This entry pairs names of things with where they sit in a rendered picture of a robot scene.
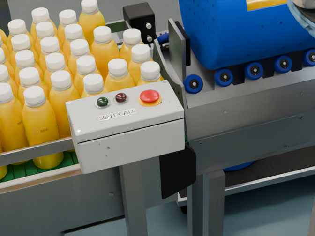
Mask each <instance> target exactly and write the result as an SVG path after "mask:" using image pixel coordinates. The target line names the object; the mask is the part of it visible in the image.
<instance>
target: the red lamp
mask: <svg viewBox="0 0 315 236"><path fill-rule="evenodd" d="M115 100H116V101H117V102H124V101H126V100H127V95H126V94H125V93H118V94H117V95H116V96H115Z"/></svg>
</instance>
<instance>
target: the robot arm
mask: <svg viewBox="0 0 315 236"><path fill-rule="evenodd" d="M287 5H288V8H289V10H290V12H291V13H292V15H293V16H294V18H295V19H296V20H297V22H298V23H299V24H300V25H301V26H302V27H303V28H304V29H306V30H307V31H308V32H309V34H310V35H311V36H313V37H314V38H315V0H287Z"/></svg>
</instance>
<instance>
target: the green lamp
mask: <svg viewBox="0 0 315 236"><path fill-rule="evenodd" d="M108 103H109V101H108V99H107V98H106V97H100V98H98V99H97V105H98V106H106V105H108Z"/></svg>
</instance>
